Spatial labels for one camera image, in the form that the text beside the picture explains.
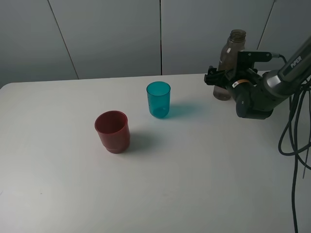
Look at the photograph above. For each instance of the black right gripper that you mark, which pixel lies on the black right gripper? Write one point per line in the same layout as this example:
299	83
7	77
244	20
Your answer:
235	81

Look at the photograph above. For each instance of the smoky brown transparent bottle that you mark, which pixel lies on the smoky brown transparent bottle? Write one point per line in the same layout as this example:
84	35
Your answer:
228	58

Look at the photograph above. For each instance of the teal translucent plastic cup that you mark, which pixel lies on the teal translucent plastic cup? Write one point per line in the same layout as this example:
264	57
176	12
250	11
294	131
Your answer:
158	95

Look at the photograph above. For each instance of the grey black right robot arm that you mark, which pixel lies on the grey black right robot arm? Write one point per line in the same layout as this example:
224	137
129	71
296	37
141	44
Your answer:
257	95

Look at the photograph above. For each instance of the red plastic cup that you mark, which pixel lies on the red plastic cup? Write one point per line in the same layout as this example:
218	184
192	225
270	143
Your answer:
112	128

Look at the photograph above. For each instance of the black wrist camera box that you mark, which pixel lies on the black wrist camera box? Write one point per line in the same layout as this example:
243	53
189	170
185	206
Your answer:
247	59

